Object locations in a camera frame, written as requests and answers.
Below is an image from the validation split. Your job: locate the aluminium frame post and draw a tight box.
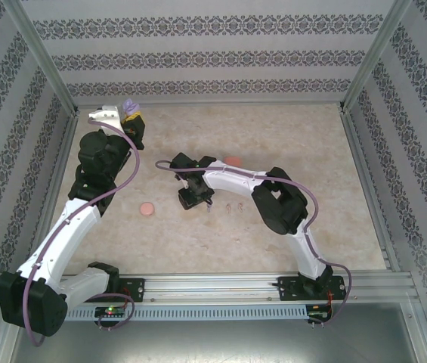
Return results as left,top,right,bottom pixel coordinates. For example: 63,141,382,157
1,0,80,116
338,0,414,114

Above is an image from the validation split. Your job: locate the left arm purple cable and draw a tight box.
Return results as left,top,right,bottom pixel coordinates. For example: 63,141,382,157
23,117,141,347

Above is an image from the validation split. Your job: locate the steel sheet panel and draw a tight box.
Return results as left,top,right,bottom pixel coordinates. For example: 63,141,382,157
7,302,427,363

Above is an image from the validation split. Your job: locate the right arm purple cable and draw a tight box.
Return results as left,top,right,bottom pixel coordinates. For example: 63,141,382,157
155,160,352,328

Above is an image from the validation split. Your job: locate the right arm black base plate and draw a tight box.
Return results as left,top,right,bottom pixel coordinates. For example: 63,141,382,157
276,275,349,303

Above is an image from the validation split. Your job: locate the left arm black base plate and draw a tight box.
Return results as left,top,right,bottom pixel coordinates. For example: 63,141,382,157
76,278,147,303

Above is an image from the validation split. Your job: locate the purple round charging case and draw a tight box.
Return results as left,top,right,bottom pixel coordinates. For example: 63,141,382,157
122,98,141,116

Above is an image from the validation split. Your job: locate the thin wall base strip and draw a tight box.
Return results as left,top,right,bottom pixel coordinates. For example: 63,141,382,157
76,98,345,107

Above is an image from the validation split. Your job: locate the aluminium side floor rail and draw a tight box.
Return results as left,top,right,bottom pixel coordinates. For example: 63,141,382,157
339,107,403,273
22,109,82,277

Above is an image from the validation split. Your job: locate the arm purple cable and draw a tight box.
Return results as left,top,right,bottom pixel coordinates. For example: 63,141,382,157
155,160,352,328
23,117,141,347

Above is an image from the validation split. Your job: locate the slotted grey cable duct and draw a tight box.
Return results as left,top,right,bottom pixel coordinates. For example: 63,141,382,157
65,304,309,322

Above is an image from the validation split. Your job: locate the aluminium mounting rail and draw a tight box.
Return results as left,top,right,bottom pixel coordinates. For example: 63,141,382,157
7,272,422,304

